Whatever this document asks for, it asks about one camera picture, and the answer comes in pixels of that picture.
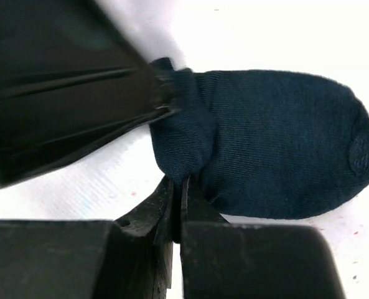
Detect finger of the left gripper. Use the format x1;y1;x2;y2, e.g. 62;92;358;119
0;1;177;187

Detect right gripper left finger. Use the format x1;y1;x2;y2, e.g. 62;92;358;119
0;178;173;298

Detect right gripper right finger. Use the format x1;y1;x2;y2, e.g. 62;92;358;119
180;178;345;299

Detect plain navy ankle sock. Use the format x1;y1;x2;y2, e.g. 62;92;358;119
150;58;369;219

